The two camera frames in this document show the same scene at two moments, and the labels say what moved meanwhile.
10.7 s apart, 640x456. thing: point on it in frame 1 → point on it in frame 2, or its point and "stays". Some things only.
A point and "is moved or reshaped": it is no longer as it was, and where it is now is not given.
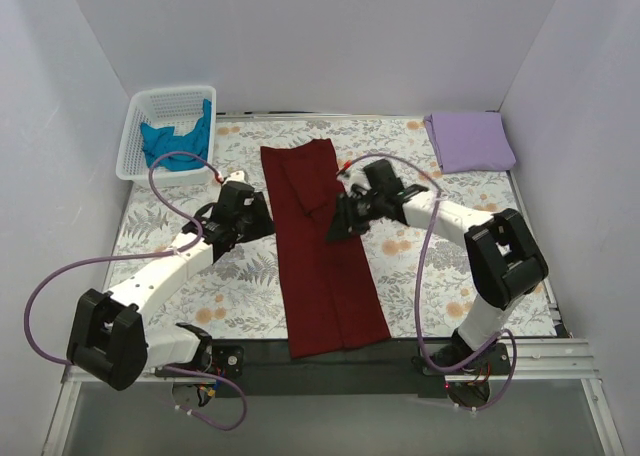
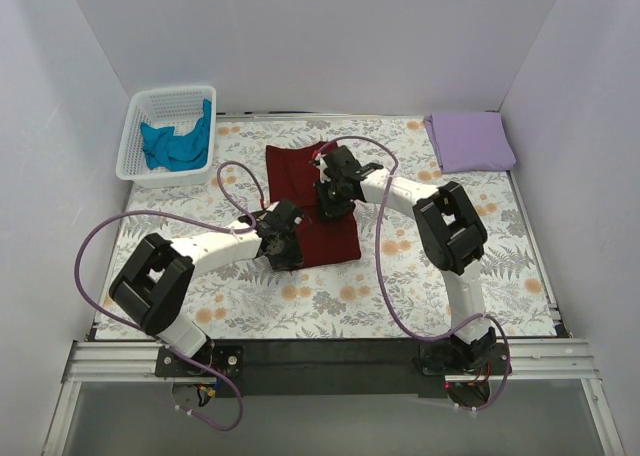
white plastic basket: x=180 y=107 stays
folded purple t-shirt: x=470 y=141 stays
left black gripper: x=251 y=215 → x=288 y=258
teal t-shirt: x=160 y=140 stays
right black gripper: x=351 y=214 → x=331 y=207
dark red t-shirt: x=331 y=303 is moved or reshaped
